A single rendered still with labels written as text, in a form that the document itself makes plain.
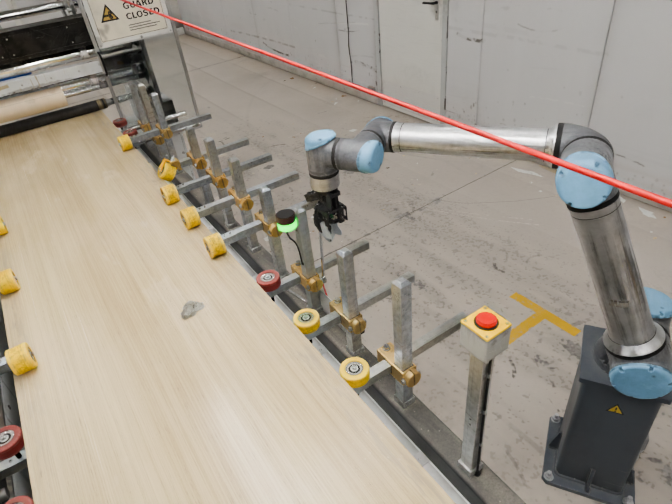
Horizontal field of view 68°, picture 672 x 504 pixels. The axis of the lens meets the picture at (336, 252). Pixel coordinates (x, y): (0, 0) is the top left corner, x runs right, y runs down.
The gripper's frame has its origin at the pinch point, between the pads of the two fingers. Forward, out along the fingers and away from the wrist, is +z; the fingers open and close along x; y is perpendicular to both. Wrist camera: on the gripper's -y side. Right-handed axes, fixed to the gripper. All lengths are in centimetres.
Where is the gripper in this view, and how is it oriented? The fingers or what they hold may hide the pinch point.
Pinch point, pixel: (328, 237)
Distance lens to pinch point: 164.4
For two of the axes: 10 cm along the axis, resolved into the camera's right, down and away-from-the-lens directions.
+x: 8.2, -4.0, 4.0
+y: 5.6, 4.5, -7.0
